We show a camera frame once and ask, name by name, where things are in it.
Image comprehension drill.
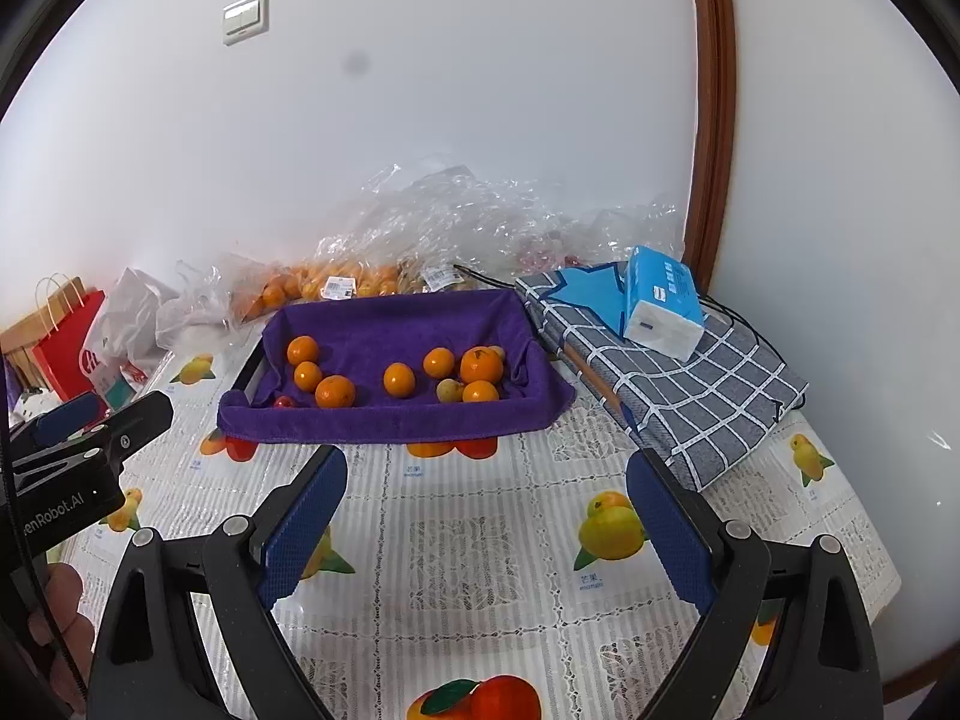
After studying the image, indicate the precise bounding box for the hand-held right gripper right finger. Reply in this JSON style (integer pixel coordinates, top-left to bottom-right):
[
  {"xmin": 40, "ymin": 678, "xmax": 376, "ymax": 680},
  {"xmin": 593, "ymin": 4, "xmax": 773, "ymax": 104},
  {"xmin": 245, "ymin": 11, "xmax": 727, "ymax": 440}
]
[{"xmin": 626, "ymin": 448, "xmax": 886, "ymax": 720}]

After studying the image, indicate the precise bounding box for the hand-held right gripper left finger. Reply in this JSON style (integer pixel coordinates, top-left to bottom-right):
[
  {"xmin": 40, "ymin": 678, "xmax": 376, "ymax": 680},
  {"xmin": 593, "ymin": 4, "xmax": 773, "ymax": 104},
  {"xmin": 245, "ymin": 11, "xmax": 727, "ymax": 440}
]
[{"xmin": 88, "ymin": 444, "xmax": 350, "ymax": 720}]

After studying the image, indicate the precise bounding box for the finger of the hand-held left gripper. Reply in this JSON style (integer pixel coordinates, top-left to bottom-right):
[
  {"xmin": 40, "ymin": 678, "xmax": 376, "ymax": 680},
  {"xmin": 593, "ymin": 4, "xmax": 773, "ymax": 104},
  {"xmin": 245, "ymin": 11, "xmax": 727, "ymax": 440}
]
[
  {"xmin": 7, "ymin": 392, "xmax": 107, "ymax": 458},
  {"xmin": 11, "ymin": 390, "xmax": 175, "ymax": 477}
]

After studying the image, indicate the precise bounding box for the black basket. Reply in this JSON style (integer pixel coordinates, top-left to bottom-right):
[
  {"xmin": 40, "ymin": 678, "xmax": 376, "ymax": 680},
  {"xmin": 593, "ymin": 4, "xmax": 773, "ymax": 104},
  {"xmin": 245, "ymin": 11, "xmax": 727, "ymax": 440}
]
[{"xmin": 229, "ymin": 349, "xmax": 267, "ymax": 395}]

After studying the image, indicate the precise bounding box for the purple towel-lined tray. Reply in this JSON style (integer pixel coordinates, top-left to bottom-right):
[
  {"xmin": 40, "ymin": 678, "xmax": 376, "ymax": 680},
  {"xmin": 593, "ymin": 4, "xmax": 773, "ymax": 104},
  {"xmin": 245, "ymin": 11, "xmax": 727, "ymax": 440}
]
[{"xmin": 217, "ymin": 289, "xmax": 577, "ymax": 445}]

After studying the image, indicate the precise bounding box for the large orange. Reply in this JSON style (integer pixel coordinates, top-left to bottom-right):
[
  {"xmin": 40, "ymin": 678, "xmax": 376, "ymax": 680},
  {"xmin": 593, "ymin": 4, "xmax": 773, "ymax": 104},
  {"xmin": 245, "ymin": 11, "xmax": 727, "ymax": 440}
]
[{"xmin": 459, "ymin": 345, "xmax": 505, "ymax": 385}]

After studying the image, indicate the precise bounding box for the person's left hand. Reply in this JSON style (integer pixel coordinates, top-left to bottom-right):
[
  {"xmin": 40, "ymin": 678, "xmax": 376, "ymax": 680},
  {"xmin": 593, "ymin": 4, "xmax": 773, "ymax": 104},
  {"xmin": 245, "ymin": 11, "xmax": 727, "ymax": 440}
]
[{"xmin": 26, "ymin": 562, "xmax": 95, "ymax": 713}]

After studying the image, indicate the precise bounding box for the red paper bag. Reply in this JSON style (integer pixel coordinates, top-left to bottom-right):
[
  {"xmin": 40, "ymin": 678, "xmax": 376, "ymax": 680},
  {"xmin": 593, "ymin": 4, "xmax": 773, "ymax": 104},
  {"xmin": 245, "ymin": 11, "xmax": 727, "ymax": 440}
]
[{"xmin": 31, "ymin": 275, "xmax": 107, "ymax": 402}]

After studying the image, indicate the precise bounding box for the brown paper bag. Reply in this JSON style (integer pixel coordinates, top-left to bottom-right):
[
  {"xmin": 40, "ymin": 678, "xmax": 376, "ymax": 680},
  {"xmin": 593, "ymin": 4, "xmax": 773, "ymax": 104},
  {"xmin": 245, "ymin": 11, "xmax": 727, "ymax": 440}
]
[{"xmin": 0, "ymin": 319, "xmax": 57, "ymax": 391}]

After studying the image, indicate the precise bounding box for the white plastic bag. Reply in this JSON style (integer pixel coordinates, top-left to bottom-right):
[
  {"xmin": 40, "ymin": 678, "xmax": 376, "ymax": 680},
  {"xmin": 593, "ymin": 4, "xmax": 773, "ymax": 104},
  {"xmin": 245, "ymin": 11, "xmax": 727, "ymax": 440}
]
[{"xmin": 86, "ymin": 268, "xmax": 181, "ymax": 391}]

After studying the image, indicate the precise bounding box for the small clear plastic bag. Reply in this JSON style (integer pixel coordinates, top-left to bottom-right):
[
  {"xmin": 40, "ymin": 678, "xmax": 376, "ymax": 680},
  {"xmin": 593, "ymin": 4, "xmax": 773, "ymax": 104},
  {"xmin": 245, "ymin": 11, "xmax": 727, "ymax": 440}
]
[{"xmin": 156, "ymin": 255, "xmax": 263, "ymax": 350}]

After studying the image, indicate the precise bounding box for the folded grey plaid cloth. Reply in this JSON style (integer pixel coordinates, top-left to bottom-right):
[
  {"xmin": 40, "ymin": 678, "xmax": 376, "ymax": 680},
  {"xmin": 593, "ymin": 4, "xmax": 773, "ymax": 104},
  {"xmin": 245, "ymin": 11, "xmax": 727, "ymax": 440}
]
[{"xmin": 514, "ymin": 262, "xmax": 811, "ymax": 492}]

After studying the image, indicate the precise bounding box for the white lace printed tablecloth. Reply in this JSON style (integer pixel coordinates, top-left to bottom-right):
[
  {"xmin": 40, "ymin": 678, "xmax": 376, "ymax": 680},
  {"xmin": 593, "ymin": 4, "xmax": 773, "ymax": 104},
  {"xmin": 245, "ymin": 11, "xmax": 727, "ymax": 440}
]
[{"xmin": 45, "ymin": 330, "xmax": 901, "ymax": 720}]

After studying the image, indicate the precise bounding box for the clear bag of oranges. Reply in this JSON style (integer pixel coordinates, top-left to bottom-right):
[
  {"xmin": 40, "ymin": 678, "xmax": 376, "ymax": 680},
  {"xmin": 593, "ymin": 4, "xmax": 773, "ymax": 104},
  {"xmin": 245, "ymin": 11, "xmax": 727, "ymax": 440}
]
[{"xmin": 225, "ymin": 251, "xmax": 481, "ymax": 331}]

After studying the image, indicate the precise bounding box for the blue white tissue pack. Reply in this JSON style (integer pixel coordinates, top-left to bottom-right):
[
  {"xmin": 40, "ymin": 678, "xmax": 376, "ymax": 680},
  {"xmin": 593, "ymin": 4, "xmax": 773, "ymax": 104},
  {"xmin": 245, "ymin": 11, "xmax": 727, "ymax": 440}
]
[{"xmin": 621, "ymin": 245, "xmax": 706, "ymax": 361}]

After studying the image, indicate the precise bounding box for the large clear plastic bag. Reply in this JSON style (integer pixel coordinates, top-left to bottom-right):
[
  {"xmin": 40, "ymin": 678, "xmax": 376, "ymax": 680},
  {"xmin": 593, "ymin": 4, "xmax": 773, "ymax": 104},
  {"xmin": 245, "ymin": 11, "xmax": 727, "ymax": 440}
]
[{"xmin": 315, "ymin": 157, "xmax": 687, "ymax": 293}]

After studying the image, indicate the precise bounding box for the white wall switch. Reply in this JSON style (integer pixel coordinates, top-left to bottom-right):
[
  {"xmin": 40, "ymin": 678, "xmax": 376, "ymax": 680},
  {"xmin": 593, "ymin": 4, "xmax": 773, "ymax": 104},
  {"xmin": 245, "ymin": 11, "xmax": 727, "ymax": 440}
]
[{"xmin": 222, "ymin": 0, "xmax": 269, "ymax": 46}]

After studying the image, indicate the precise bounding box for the brown wooden door frame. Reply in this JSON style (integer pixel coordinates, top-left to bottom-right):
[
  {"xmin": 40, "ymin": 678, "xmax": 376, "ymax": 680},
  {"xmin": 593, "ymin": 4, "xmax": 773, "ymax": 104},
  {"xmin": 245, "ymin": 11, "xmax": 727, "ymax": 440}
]
[{"xmin": 684, "ymin": 0, "xmax": 736, "ymax": 293}]

